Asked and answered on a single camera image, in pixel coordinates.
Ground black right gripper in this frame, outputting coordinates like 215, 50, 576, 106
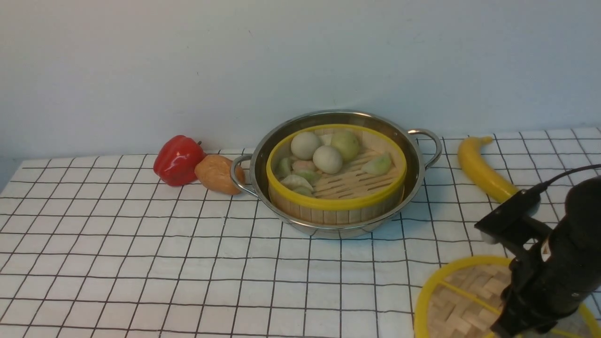
490, 225, 600, 338

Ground woven bamboo steamer lid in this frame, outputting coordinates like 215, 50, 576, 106
414, 255, 601, 338

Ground bamboo steamer with yellow rim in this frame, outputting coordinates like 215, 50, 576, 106
266, 124, 407, 225

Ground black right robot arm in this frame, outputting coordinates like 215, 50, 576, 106
490, 177, 600, 338

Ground yellow banana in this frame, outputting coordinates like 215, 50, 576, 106
457, 136, 519, 203

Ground large white bun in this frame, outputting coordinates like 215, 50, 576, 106
313, 146, 344, 175

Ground pink dumpling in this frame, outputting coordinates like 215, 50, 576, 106
292, 160, 317, 172

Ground white round bun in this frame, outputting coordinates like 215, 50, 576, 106
290, 132, 323, 161

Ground red bell pepper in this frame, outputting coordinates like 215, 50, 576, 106
153, 135, 207, 187

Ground white checkered tablecloth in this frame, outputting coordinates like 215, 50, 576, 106
0, 127, 601, 338

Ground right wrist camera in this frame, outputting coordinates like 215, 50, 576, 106
475, 185, 552, 258

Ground stainless steel two-handled pot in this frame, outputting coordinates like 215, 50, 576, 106
230, 110, 444, 239

